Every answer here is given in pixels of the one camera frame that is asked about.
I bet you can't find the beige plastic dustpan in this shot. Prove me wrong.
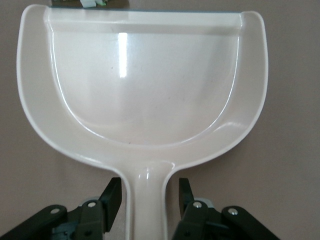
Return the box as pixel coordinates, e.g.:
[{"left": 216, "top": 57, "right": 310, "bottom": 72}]
[{"left": 16, "top": 4, "right": 270, "bottom": 240}]

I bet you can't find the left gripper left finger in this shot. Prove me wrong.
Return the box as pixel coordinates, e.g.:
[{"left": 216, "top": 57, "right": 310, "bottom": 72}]
[{"left": 0, "top": 177, "right": 123, "bottom": 240}]

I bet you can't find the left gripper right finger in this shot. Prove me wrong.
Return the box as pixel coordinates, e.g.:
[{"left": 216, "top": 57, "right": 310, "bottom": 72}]
[{"left": 172, "top": 177, "right": 320, "bottom": 240}]

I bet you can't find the white green push-button switch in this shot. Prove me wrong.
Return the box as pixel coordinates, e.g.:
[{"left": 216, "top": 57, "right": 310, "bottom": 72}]
[{"left": 51, "top": 0, "right": 131, "bottom": 7}]

